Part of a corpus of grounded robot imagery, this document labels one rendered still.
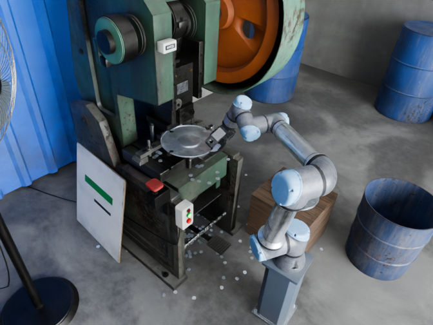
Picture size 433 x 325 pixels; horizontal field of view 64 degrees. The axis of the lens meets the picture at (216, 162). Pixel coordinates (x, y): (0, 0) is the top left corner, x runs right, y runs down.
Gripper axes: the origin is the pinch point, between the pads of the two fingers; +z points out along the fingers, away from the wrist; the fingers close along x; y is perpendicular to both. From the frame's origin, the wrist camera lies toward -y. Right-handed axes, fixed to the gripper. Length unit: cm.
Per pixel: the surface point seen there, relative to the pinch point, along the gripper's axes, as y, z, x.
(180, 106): -2.4, -9.4, 24.1
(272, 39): 32, -48, 14
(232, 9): 36, -43, 40
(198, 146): -0.6, 4.3, 6.3
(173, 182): -17.9, 17.4, 1.9
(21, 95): -24, 69, 123
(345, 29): 332, 42, 40
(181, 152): -10.1, 5.6, 9.2
